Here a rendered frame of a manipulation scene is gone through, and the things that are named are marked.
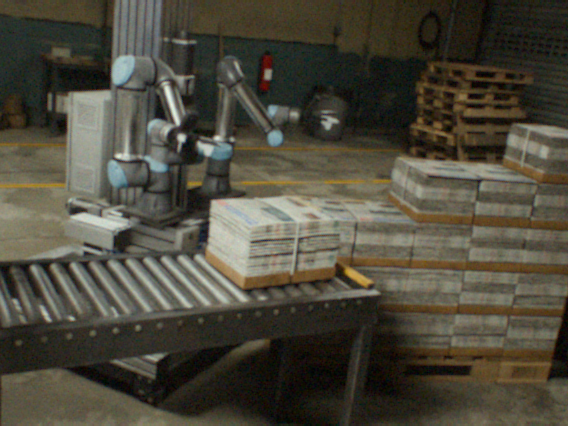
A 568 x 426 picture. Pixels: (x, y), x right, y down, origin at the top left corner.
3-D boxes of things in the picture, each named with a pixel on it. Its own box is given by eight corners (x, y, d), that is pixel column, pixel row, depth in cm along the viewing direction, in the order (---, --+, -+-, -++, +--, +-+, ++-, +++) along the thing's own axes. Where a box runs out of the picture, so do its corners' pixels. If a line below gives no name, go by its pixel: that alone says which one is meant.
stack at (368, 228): (262, 344, 375) (280, 193, 353) (464, 347, 401) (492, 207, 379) (276, 381, 339) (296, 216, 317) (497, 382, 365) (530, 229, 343)
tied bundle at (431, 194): (386, 200, 365) (393, 157, 359) (438, 203, 372) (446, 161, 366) (414, 223, 330) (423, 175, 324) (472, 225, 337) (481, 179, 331)
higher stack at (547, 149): (462, 347, 401) (508, 121, 367) (511, 348, 408) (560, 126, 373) (495, 382, 365) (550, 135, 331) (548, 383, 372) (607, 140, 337)
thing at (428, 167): (396, 158, 357) (396, 156, 357) (448, 162, 364) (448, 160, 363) (425, 176, 323) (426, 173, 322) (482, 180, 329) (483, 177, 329)
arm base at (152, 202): (129, 208, 303) (131, 186, 300) (151, 202, 316) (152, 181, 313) (158, 216, 297) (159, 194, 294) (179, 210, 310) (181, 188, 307)
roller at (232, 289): (203, 264, 268) (204, 251, 266) (258, 315, 229) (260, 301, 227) (190, 265, 265) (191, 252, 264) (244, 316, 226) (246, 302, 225)
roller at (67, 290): (62, 274, 242) (62, 261, 241) (97, 334, 203) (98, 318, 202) (46, 275, 240) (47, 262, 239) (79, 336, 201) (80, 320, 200)
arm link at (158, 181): (175, 190, 303) (177, 159, 299) (146, 192, 295) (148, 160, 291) (162, 183, 312) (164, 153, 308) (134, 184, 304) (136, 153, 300)
